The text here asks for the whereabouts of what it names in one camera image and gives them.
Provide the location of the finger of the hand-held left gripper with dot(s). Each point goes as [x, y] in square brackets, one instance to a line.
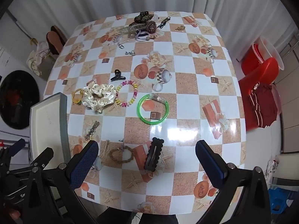
[16, 145]

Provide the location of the black claw clip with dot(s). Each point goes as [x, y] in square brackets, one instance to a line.
[116, 75]

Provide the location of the blue plastic stool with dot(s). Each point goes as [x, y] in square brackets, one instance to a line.
[280, 200]

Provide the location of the red plastic stool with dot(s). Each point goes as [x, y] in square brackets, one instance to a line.
[268, 70]

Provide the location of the checkered patterned tablecloth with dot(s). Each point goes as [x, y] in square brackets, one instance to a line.
[186, 98]

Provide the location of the red plastic bucket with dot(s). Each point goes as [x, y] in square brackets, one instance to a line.
[251, 60]

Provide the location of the thin black hair clip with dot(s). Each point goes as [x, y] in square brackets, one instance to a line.
[163, 22]

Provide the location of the white plastic basin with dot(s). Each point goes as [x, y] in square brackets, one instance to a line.
[272, 51]

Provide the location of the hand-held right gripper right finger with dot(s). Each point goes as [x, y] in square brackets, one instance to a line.
[210, 165]

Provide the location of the cream cloth bag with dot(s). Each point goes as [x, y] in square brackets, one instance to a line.
[38, 60]

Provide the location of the metallic pointed hair clip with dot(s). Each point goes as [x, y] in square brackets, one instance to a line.
[127, 29]

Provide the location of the silver metal hair clip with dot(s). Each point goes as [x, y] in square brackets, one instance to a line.
[92, 130]

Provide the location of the cream polka dot scrunchie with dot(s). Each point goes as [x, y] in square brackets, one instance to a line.
[100, 95]

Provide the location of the white washing machine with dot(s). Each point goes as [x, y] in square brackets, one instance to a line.
[18, 98]

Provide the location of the dark red garment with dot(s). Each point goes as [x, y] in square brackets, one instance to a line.
[264, 107]

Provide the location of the small silver clasps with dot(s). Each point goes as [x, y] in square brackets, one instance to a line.
[130, 52]

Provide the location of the green plastic bangle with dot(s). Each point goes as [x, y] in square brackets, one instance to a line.
[151, 122]

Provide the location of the leopard print scrunchie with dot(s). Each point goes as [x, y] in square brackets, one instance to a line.
[143, 16]

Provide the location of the black snap hair clip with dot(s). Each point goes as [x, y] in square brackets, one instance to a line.
[155, 141]

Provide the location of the brown chair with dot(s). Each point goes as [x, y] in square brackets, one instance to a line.
[55, 40]

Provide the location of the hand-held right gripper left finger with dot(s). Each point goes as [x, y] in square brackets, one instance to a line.
[84, 165]

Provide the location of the grey jewelry tray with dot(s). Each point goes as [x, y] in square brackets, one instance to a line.
[46, 121]

